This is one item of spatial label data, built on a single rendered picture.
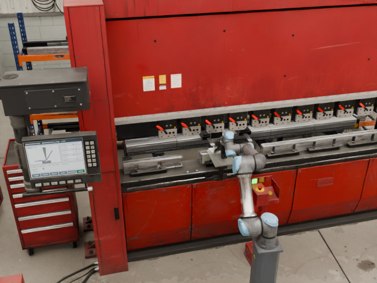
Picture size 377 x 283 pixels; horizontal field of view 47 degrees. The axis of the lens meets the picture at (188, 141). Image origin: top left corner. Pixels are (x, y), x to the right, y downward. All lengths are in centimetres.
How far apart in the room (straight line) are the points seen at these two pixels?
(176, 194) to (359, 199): 188
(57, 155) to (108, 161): 59
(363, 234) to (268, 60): 207
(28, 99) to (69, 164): 49
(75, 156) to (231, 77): 138
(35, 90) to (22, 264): 207
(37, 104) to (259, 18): 172
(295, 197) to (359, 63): 131
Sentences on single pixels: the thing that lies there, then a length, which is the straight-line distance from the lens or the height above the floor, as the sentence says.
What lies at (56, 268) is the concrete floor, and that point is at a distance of 421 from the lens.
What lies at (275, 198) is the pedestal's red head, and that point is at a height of 70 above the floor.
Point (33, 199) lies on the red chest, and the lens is 396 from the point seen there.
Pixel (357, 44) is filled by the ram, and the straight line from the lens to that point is 390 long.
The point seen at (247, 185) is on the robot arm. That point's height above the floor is 119.
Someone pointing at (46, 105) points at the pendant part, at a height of 181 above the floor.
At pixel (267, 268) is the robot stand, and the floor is 62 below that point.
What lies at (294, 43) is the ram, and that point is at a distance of 360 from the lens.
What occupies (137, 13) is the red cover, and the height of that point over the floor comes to 219.
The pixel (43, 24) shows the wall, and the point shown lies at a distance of 760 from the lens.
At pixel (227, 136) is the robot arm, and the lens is 336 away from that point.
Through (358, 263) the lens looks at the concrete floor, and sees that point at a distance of 438.
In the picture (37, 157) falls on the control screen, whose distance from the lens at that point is 288.
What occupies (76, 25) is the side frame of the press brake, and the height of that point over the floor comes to 218.
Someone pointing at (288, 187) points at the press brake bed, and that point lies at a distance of 410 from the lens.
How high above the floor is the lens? 288
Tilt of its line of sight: 29 degrees down
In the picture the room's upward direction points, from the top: straight up
